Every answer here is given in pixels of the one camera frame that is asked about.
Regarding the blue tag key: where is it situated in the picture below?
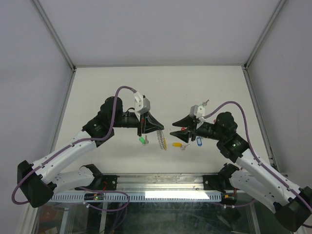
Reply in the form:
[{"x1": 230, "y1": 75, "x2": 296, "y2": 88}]
[{"x1": 196, "y1": 137, "x2": 203, "y2": 147}]

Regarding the keyring with yellow handle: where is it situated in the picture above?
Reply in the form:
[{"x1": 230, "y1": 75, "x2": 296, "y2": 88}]
[{"x1": 156, "y1": 130, "x2": 167, "y2": 151}]

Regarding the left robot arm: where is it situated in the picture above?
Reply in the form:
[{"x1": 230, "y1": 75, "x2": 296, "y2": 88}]
[{"x1": 17, "y1": 97, "x2": 164, "y2": 208}]

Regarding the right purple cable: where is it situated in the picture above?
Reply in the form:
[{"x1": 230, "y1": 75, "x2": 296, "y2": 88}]
[{"x1": 204, "y1": 101, "x2": 312, "y2": 229}]

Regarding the bright green tag key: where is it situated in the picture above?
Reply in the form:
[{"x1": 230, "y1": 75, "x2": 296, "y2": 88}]
[{"x1": 139, "y1": 135, "x2": 149, "y2": 146}]

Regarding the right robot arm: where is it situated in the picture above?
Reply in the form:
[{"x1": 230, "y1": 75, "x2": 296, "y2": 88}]
[{"x1": 170, "y1": 112, "x2": 312, "y2": 232}]

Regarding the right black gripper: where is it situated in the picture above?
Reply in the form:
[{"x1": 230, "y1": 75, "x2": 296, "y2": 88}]
[{"x1": 169, "y1": 114, "x2": 224, "y2": 143}]

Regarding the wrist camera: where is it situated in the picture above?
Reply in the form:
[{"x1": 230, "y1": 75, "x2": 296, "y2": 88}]
[
  {"x1": 133, "y1": 91, "x2": 151, "y2": 117},
  {"x1": 189, "y1": 104, "x2": 206, "y2": 122}
]

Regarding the light green tag key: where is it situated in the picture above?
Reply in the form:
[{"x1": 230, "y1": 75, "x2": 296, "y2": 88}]
[{"x1": 199, "y1": 99, "x2": 209, "y2": 108}]

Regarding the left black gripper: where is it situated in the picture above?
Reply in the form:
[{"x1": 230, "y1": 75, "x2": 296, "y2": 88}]
[{"x1": 111, "y1": 112, "x2": 164, "y2": 137}]

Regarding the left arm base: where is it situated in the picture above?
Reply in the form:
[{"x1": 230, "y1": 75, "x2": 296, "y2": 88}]
[{"x1": 75, "y1": 164, "x2": 118, "y2": 191}]

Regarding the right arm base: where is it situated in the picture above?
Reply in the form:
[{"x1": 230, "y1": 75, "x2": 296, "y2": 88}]
[{"x1": 202, "y1": 163, "x2": 239, "y2": 193}]

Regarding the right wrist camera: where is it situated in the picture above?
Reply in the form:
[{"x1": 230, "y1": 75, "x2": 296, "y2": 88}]
[{"x1": 189, "y1": 104, "x2": 206, "y2": 122}]

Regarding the aluminium mounting rail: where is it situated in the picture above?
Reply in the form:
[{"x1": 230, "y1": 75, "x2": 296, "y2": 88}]
[{"x1": 56, "y1": 172, "x2": 244, "y2": 193}]

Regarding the white slotted cable duct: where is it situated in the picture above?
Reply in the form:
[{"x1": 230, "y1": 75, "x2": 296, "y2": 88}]
[{"x1": 50, "y1": 191, "x2": 221, "y2": 203}]

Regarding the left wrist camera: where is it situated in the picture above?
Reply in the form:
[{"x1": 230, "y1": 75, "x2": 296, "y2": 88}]
[{"x1": 133, "y1": 91, "x2": 151, "y2": 117}]

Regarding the yellow tag key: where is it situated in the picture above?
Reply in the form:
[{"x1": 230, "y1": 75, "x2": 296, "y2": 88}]
[{"x1": 172, "y1": 142, "x2": 190, "y2": 150}]

